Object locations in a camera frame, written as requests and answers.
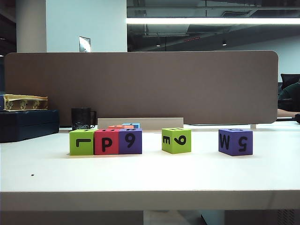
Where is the person in dark green shirt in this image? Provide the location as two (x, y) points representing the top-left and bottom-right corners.
(278, 82), (300, 110)

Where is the purple block with G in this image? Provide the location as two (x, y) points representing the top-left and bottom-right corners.
(218, 128), (254, 157)

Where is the black office chair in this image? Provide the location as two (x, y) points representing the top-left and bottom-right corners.
(280, 73), (300, 90)

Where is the metal wall plate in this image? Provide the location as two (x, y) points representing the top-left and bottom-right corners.
(78, 36), (91, 53)

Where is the person bare forearm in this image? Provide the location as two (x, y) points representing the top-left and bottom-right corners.
(277, 108), (300, 119)

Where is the purple block with 9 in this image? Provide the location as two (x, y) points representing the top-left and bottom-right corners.
(118, 127), (143, 155)

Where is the yellow patterned box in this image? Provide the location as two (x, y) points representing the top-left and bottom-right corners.
(3, 94), (49, 112)

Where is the blue block with fish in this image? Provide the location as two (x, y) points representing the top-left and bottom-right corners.
(121, 122), (141, 129)

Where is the orange foam block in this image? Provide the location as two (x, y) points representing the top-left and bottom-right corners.
(108, 124), (134, 130)

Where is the red block with P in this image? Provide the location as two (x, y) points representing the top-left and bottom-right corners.
(93, 128), (120, 156)

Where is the dark blue case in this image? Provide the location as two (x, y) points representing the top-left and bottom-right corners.
(0, 109), (60, 143)

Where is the black mug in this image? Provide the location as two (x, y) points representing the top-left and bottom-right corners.
(71, 107), (97, 131)

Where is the ceiling light strip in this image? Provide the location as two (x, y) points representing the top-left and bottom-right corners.
(126, 17), (300, 25)

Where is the brown desk divider panel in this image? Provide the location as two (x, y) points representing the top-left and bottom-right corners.
(4, 50), (279, 125)

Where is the green block with N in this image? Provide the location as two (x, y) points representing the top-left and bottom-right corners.
(161, 127), (192, 155)

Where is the green block with L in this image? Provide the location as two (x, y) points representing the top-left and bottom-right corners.
(69, 128), (96, 156)

